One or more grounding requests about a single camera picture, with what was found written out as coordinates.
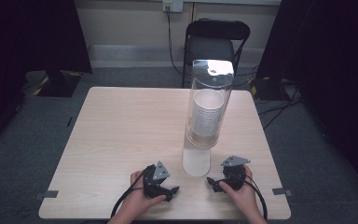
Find stack of white paper cups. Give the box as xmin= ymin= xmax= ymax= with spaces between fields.
xmin=189 ymin=88 xmax=226 ymax=138

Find light wooden table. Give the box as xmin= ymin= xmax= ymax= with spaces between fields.
xmin=37 ymin=86 xmax=293 ymax=221

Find black floor cables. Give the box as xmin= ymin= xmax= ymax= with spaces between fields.
xmin=256 ymin=78 xmax=303 ymax=131

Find black folding chair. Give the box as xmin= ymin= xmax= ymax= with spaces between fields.
xmin=181 ymin=18 xmax=252 ymax=90

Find clear tube cup dispenser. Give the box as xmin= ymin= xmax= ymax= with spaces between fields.
xmin=182 ymin=59 xmax=236 ymax=151

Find black wall socket cable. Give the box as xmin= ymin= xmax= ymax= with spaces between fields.
xmin=166 ymin=5 xmax=186 ymax=78

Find person's left hand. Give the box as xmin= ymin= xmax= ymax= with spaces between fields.
xmin=123 ymin=170 xmax=167 ymax=217

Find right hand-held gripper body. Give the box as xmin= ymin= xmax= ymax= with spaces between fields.
xmin=220 ymin=155 xmax=252 ymax=191

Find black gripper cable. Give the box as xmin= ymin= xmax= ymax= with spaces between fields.
xmin=110 ymin=165 xmax=153 ymax=218
xmin=229 ymin=172 xmax=269 ymax=221

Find black stand base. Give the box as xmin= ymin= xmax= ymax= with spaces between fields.
xmin=249 ymin=76 xmax=285 ymax=102
xmin=33 ymin=70 xmax=84 ymax=98

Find white wall socket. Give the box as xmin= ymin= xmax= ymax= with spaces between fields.
xmin=162 ymin=0 xmax=185 ymax=14

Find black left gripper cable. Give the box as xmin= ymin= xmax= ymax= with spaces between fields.
xmin=110 ymin=165 xmax=153 ymax=218

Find person's right hand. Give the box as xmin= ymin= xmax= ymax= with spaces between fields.
xmin=218 ymin=164 xmax=261 ymax=217

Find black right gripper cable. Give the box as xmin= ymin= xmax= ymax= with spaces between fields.
xmin=229 ymin=172 xmax=269 ymax=221

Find single white paper cup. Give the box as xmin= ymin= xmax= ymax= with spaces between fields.
xmin=182 ymin=145 xmax=212 ymax=178

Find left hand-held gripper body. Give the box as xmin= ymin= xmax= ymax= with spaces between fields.
xmin=142 ymin=160 xmax=172 ymax=200

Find dark curtain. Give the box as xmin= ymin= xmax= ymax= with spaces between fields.
xmin=255 ymin=0 xmax=358 ymax=202
xmin=0 ymin=0 xmax=93 ymax=158

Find grey tape strip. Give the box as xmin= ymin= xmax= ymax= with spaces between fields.
xmin=271 ymin=187 xmax=294 ymax=198
xmin=34 ymin=189 xmax=60 ymax=201

